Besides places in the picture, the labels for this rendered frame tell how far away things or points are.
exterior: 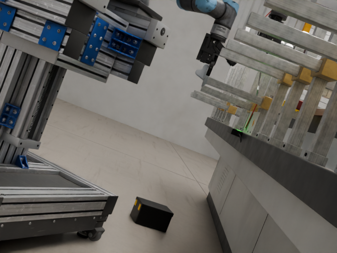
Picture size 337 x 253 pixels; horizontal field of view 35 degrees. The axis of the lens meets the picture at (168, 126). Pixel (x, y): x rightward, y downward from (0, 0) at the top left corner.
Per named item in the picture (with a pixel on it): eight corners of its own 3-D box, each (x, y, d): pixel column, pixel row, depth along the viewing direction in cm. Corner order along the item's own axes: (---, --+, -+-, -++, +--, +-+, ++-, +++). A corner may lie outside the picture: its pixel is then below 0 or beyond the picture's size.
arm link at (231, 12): (218, -4, 217) (231, 4, 223) (208, 21, 217) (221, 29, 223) (231, -2, 211) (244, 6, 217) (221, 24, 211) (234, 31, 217)
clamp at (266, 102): (261, 107, 214) (265, 95, 213) (256, 107, 227) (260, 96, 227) (273, 112, 214) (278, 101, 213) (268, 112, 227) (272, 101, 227)
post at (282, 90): (253, 150, 197) (302, 29, 195) (251, 150, 200) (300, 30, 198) (262, 154, 197) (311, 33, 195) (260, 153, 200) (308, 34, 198)
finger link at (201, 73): (191, 82, 219) (199, 61, 218) (204, 87, 219) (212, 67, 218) (191, 82, 216) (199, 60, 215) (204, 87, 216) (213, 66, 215)
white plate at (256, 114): (249, 135, 213) (259, 112, 213) (241, 131, 239) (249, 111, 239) (250, 135, 213) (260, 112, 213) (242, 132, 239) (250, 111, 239)
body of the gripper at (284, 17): (269, 44, 227) (280, 18, 226) (279, 45, 218) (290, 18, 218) (255, 38, 224) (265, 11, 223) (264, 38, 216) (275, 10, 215)
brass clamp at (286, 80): (281, 81, 188) (286, 68, 188) (274, 82, 202) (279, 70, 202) (297, 87, 188) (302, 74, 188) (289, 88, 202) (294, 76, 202)
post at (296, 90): (268, 147, 172) (324, 8, 169) (266, 146, 175) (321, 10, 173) (278, 151, 172) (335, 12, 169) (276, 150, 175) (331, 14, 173)
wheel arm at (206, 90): (199, 92, 242) (203, 84, 242) (199, 92, 245) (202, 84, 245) (288, 127, 242) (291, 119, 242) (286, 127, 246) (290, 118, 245)
